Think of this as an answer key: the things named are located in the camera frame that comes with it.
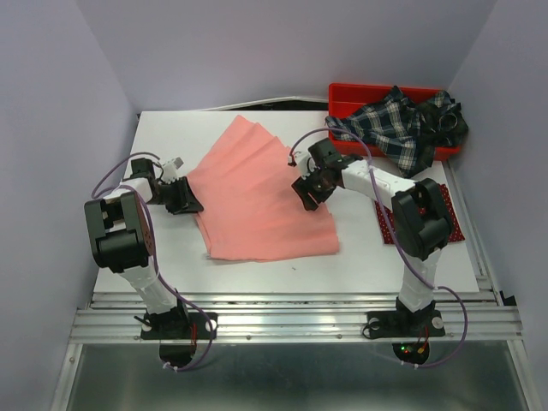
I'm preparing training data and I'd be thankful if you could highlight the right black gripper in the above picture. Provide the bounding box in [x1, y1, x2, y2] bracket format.
[290, 164, 336, 211]

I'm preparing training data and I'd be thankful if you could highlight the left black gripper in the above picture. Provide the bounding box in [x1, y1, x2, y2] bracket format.
[145, 176, 204, 215]

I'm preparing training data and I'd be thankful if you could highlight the pink pleated skirt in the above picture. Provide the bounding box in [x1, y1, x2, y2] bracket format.
[188, 116, 340, 261]

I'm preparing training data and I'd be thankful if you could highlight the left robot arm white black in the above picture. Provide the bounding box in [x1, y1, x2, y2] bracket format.
[84, 153, 204, 337]

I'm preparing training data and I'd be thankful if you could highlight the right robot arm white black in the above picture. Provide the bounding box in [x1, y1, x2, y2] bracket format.
[289, 139, 454, 334]

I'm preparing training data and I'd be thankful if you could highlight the red polka dot skirt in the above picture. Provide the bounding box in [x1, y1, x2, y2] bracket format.
[373, 184, 466, 245]

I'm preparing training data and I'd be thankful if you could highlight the red plastic bin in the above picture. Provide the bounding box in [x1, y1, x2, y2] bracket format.
[328, 83, 438, 156]

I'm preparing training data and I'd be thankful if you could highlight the plaid navy skirt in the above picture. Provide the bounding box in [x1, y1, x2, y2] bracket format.
[325, 86, 468, 178]

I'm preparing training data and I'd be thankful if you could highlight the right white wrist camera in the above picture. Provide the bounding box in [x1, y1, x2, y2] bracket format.
[288, 151, 315, 179]

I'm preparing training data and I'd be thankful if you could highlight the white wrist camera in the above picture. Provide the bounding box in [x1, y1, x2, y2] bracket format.
[288, 151, 315, 179]
[159, 157, 183, 184]

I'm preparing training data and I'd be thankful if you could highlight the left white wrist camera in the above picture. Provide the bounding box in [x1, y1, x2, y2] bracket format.
[159, 157, 183, 184]

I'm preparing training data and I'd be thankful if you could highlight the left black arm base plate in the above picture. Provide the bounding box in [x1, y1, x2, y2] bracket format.
[134, 310, 218, 372]

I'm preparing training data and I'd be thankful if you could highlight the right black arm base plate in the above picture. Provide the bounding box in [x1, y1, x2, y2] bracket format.
[361, 310, 446, 367]

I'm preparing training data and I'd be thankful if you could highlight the aluminium frame rail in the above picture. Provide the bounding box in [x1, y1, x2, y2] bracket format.
[51, 170, 527, 411]

